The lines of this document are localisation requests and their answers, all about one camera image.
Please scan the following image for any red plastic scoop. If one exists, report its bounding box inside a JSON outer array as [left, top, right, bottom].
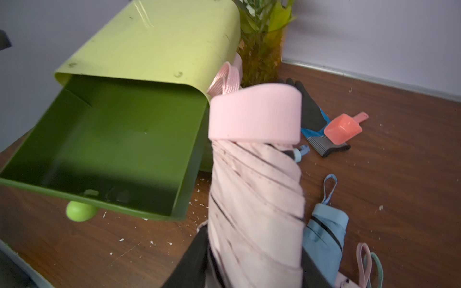
[[324, 112, 369, 145]]

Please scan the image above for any yellow-green drawer cabinet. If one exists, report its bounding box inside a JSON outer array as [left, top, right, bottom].
[[55, 1, 240, 98]]

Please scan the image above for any light blue folded umbrella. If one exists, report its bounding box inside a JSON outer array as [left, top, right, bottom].
[[283, 145, 310, 163]]

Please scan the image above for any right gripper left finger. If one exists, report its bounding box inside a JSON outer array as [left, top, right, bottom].
[[162, 224, 212, 288]]

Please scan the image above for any pink umbrella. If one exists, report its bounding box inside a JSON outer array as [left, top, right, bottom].
[[208, 63, 305, 288], [334, 242, 372, 288]]

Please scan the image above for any artificial plant in vase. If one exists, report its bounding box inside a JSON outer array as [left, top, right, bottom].
[[234, 0, 295, 88]]

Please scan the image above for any black work glove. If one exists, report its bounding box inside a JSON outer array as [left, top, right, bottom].
[[277, 78, 351, 158]]

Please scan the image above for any dark green top drawer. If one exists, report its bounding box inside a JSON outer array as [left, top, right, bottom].
[[1, 75, 209, 221]]

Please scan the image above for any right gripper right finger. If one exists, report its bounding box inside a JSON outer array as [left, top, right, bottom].
[[301, 250, 331, 288]]

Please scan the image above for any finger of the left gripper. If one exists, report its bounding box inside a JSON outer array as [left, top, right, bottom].
[[0, 30, 12, 50]]

